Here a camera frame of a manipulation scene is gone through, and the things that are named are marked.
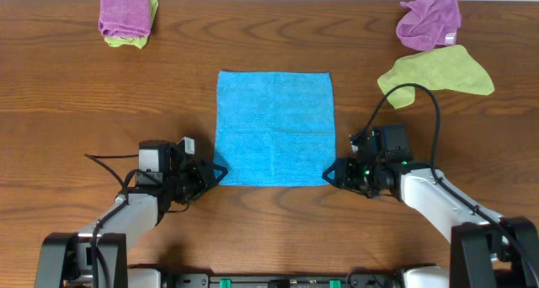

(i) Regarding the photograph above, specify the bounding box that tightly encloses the blue microfibre cloth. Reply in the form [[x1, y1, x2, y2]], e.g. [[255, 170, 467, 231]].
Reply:
[[214, 71, 336, 187]]

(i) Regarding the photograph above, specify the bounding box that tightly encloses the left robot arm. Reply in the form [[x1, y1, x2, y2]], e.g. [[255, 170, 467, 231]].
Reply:
[[35, 161, 227, 287]]

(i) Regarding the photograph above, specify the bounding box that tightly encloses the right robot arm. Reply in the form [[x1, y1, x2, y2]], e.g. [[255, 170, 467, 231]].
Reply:
[[322, 158, 538, 287]]

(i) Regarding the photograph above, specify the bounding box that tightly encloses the crumpled green cloth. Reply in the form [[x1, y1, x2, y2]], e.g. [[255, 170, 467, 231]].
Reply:
[[377, 45, 495, 109]]

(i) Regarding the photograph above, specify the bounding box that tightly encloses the folded green cloth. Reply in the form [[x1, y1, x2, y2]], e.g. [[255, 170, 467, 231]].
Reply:
[[104, 0, 159, 49]]

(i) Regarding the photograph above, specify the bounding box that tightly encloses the crumpled purple cloth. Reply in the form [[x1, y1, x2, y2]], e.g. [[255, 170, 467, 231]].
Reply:
[[396, 0, 462, 51]]

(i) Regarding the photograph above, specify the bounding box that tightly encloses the folded purple cloth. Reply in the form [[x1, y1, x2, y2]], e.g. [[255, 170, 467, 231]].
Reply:
[[99, 0, 152, 38]]

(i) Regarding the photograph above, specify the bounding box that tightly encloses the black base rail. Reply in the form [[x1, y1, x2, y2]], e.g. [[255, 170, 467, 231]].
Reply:
[[160, 272, 404, 288]]

